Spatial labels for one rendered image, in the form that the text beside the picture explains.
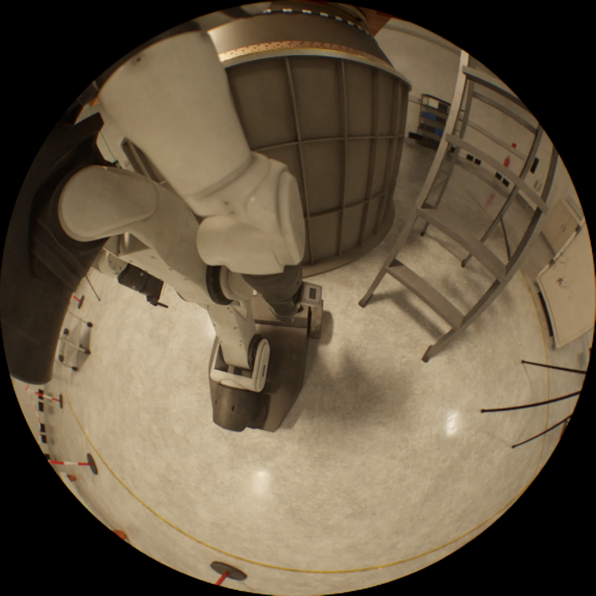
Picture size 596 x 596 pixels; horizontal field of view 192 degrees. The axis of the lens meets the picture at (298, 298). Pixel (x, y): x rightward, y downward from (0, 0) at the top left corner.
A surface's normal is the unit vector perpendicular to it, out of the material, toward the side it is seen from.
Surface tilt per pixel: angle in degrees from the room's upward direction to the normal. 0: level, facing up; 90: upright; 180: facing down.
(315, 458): 0
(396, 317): 0
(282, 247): 101
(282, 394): 0
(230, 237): 46
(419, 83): 90
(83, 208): 90
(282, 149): 90
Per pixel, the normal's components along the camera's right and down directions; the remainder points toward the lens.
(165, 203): 0.99, 0.06
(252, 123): 0.09, 0.87
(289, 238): 0.62, 0.72
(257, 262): -0.11, 0.95
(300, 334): -0.12, -0.47
